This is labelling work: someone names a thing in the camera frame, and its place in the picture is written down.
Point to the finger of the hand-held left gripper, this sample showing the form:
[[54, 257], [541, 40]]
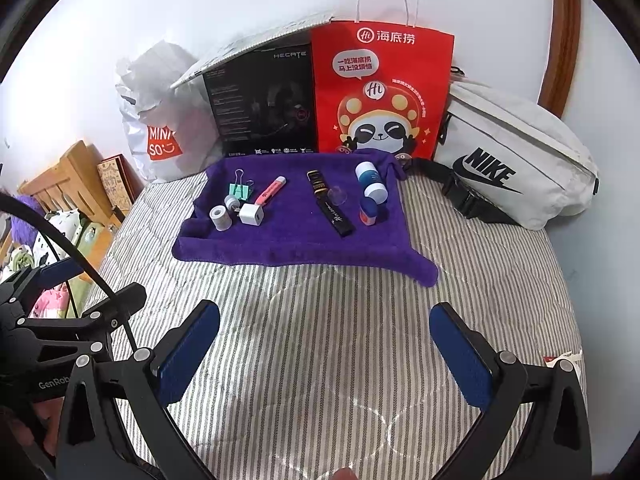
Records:
[[57, 270], [125, 302]]

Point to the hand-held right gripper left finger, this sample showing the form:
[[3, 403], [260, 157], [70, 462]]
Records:
[[190, 345]]

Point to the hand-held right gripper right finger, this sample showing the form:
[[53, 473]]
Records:
[[460, 355]]

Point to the white tape roll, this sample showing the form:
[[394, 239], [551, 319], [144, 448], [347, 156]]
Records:
[[219, 217]]

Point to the white charger plug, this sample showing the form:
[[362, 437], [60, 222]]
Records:
[[250, 215]]

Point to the green binder clip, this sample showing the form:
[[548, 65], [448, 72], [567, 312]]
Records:
[[239, 192]]

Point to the small blue pink bottle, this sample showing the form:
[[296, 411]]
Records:
[[369, 212]]

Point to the pink highlighter pen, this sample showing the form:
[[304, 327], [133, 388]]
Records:
[[270, 191]]

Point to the long black gold-trimmed box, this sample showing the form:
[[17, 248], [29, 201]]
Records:
[[332, 212]]

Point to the clear plastic cap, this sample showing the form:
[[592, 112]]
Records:
[[337, 196]]

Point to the white blue cream bottle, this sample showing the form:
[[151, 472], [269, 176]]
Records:
[[367, 175]]

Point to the person's left hand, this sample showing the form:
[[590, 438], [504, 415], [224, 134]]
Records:
[[22, 435]]

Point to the person's right hand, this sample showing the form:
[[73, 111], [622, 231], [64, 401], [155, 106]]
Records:
[[345, 474]]

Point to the pink plush toy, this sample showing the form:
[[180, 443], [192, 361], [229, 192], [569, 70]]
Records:
[[47, 302]]

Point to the white patterned plush toy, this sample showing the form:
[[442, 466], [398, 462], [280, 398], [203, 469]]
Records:
[[65, 225]]

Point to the purple fluffy toy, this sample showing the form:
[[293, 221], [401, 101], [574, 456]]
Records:
[[25, 220]]

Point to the red white packet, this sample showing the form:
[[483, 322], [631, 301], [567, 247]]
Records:
[[555, 359]]

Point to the wooden headboard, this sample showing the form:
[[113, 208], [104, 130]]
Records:
[[75, 175]]

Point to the brown patterned box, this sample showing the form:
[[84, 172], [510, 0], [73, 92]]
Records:
[[115, 180]]

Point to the purple towel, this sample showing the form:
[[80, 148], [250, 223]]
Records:
[[300, 240]]

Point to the white plastic shopping bag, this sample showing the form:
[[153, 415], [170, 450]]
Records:
[[165, 95]]

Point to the black headset box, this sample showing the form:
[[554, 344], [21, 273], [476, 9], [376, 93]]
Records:
[[240, 110]]

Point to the white waist bag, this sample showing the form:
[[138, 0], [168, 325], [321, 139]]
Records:
[[525, 130]]

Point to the red paper panda bag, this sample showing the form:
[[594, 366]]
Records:
[[400, 85]]

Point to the brown wooden door frame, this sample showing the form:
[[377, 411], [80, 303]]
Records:
[[562, 35]]

